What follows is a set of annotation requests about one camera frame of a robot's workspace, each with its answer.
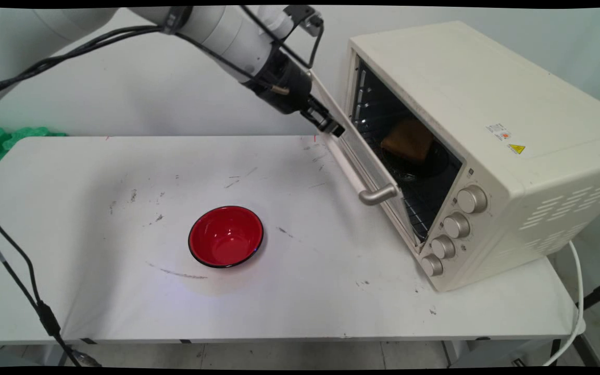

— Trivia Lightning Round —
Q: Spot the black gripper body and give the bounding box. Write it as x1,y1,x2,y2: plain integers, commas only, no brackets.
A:
248,48,316,116

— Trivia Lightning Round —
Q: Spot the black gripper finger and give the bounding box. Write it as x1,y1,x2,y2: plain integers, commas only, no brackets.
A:
299,106,333,133
308,95,346,138

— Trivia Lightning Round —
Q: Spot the glass oven door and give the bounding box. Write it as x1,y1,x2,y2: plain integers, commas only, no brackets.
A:
308,70,421,249

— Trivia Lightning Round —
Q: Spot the cream oven door handle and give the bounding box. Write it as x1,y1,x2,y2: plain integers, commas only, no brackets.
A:
325,133,401,207

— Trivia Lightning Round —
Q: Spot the brown toast slice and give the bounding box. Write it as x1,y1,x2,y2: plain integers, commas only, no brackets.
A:
380,118,435,163

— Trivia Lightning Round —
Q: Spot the red bowl with black rim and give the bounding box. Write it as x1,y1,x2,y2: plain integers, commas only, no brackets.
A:
187,205,265,269

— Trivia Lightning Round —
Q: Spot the silver oven knob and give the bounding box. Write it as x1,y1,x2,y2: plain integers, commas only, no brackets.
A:
421,254,445,277
443,212,472,240
430,234,457,259
457,185,489,214

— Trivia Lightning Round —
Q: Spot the white label sticker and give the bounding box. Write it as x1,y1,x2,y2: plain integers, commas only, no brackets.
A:
486,122,513,142

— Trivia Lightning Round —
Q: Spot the cream toaster oven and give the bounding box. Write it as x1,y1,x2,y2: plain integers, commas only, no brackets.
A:
346,21,600,292

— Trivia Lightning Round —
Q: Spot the green foam piece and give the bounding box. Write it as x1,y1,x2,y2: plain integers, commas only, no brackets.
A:
0,127,67,163

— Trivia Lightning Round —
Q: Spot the black tripod stand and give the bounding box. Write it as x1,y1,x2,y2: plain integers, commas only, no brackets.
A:
573,277,600,368

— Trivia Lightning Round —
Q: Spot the white power cable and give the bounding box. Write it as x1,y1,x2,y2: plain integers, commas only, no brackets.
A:
542,240,587,368

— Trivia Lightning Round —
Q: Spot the black floor cable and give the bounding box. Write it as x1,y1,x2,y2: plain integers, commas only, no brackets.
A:
0,212,100,368

